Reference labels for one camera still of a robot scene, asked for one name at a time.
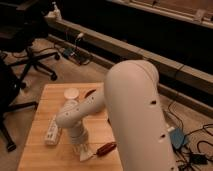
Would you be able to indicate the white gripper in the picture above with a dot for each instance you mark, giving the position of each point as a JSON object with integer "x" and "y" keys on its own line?
{"x": 81, "y": 149}

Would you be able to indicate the white sponge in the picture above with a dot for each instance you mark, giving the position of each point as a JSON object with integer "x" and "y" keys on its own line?
{"x": 86, "y": 156}

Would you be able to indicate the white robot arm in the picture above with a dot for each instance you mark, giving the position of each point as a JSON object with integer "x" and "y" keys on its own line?
{"x": 130, "y": 96}

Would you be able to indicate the white plastic bottle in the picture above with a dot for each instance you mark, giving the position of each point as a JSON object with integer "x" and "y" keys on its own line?
{"x": 53, "y": 133}

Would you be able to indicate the white paper cup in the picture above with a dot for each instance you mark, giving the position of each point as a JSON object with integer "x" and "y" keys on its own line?
{"x": 71, "y": 93}

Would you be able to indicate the red bowl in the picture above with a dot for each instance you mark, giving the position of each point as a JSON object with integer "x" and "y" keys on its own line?
{"x": 89, "y": 93}

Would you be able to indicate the black office chair left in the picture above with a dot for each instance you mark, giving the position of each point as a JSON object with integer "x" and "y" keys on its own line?
{"x": 10, "y": 86}

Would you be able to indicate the black office chair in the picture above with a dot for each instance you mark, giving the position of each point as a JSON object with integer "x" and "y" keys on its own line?
{"x": 10, "y": 86}
{"x": 21, "y": 22}

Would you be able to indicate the blue power box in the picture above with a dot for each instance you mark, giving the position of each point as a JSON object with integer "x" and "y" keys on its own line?
{"x": 178, "y": 138}

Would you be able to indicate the white spray bottle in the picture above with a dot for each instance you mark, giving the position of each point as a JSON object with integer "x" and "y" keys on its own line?
{"x": 57, "y": 11}

